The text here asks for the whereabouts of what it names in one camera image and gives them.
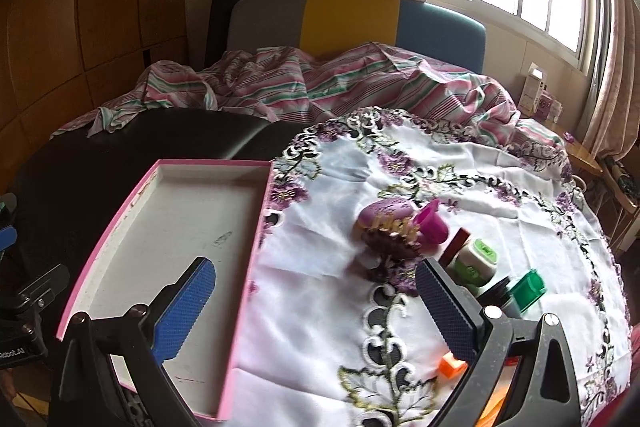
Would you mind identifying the grey yellow blue headboard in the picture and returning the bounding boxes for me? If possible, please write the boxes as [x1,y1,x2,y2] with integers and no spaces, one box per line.
[227,0,488,72]

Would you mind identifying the pink cardboard box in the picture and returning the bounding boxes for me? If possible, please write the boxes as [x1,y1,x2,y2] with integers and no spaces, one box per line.
[55,159,273,423]

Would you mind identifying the wooden bedside table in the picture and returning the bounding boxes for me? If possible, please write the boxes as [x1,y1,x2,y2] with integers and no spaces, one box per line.
[520,114,603,178]

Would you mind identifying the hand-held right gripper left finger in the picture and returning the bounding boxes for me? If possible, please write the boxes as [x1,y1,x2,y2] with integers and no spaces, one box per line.
[47,256,217,427]

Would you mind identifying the pink striped bedsheet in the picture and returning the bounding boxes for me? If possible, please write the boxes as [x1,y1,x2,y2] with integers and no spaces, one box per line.
[50,41,568,148]

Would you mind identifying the tall white carton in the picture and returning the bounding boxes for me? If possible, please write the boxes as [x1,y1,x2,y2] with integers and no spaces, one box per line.
[520,63,548,115]

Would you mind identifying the magenta plastic cup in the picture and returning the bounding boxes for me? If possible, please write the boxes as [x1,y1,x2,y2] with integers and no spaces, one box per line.
[412,199,453,245]

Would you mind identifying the black rolled mat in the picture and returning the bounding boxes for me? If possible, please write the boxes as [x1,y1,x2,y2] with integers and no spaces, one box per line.
[206,0,247,70]

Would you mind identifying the red notched block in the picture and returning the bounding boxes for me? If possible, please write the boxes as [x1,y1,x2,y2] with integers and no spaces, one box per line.
[440,227,473,268]

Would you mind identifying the white green plug-in device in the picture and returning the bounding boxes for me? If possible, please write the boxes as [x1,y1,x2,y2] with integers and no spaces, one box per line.
[450,238,498,298]

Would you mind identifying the white embroidered floral tablecloth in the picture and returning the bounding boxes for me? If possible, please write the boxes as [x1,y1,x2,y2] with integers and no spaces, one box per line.
[220,107,633,427]

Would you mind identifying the green boot-shaped toy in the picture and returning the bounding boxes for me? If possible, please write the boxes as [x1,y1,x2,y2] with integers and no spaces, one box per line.
[505,269,548,320]

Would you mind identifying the wooden wardrobe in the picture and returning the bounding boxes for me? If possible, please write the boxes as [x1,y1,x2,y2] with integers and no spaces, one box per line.
[0,0,191,148]

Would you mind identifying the small pink carton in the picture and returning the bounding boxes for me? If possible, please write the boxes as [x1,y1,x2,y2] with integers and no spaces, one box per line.
[535,92,563,122]

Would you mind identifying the orange cube block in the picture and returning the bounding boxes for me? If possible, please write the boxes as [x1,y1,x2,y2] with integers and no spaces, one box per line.
[440,352,468,380]

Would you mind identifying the purple oval case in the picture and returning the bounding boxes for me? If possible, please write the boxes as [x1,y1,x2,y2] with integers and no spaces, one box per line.
[356,199,416,233]

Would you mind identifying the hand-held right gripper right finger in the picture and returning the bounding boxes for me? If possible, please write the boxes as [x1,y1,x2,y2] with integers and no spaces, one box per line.
[415,257,583,427]

